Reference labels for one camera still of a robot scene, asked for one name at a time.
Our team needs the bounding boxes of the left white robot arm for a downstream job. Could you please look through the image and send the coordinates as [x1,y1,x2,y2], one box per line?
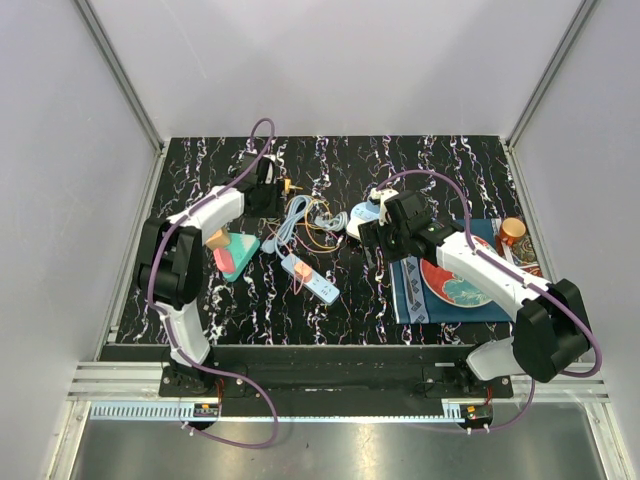
[133,151,285,396]

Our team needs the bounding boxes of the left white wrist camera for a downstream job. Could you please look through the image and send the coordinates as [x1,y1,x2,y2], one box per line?
[256,155,277,185]

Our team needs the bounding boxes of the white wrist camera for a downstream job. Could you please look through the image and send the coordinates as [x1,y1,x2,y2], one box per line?
[256,155,277,185]
[369,188,398,225]

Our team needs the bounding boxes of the round light blue power socket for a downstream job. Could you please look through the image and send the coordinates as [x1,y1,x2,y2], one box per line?
[350,201,380,222]

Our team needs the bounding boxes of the light blue long power strip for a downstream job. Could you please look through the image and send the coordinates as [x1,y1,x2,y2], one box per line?
[281,254,340,306]

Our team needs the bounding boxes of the red floral ceramic plate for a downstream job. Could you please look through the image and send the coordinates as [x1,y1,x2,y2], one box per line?
[419,259,492,309]

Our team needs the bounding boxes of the grey bundled cord with plug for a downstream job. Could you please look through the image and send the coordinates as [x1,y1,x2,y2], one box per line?
[319,210,351,232]

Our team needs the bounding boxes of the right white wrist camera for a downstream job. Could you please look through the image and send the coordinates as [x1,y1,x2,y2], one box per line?
[369,188,398,225]

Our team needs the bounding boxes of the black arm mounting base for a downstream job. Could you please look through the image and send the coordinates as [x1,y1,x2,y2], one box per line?
[159,345,513,419]

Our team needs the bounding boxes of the white square plug adapter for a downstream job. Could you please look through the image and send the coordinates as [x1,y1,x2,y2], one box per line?
[346,218,361,240]

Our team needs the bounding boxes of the copper metal cup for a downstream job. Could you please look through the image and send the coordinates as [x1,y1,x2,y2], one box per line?
[498,217,527,247]

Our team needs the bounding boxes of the yellow small charger plug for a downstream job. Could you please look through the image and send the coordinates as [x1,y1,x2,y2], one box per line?
[283,178,303,195]

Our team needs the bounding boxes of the silver metal fork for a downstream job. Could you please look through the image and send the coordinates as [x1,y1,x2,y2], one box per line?
[405,273,417,305]

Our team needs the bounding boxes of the teal triangular power strip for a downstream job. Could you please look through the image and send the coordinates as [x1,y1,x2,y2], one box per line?
[222,233,260,282]

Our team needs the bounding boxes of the colourful patterned coaster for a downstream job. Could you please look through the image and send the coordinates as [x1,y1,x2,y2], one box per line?
[498,234,543,277]

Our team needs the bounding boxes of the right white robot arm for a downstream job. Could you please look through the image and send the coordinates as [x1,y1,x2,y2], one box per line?
[358,189,596,397]

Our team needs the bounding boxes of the orange thin charging cable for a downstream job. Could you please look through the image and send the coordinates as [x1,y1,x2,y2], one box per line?
[264,197,351,296]

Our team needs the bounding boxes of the light blue coiled power cord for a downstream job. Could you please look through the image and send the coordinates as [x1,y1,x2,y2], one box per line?
[261,194,314,256]

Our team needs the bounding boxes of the salmon small charger plug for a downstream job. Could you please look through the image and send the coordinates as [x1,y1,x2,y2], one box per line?
[293,262,313,283]

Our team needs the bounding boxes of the pink square plug adapter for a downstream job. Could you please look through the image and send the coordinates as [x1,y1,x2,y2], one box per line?
[214,247,236,274]

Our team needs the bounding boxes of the dark blue patterned placemat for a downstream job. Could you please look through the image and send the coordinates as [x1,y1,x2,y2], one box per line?
[387,218,504,325]

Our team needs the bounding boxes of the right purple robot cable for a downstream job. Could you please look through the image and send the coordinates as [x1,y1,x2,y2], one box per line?
[374,169,604,435]

